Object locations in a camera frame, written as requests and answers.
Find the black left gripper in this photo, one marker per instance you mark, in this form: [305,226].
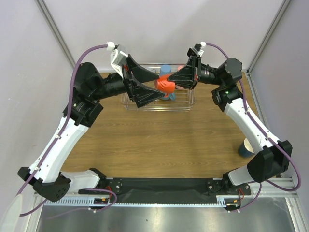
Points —
[142,95]

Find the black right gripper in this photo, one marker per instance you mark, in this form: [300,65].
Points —
[197,73]

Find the red ceramic mug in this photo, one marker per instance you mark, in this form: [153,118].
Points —
[164,85]

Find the light blue plastic cup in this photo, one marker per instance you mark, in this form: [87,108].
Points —
[165,69]

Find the blue patterned cup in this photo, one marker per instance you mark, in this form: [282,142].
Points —
[169,96]

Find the dark blue paper cup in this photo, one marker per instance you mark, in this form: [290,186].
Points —
[245,150]

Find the pink plastic cup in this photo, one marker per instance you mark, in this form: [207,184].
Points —
[179,68]

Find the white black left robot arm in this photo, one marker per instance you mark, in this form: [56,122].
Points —
[45,175]

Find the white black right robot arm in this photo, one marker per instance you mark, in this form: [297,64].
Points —
[272,156]

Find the wire dish rack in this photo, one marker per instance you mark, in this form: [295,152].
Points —
[185,98]

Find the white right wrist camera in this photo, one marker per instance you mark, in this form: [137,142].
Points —
[196,50]

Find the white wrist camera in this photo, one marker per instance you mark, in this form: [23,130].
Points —
[118,56]
[196,50]

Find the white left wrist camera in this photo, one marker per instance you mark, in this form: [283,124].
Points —
[118,56]

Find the aluminium frame rail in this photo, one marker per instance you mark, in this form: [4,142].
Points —
[87,194]

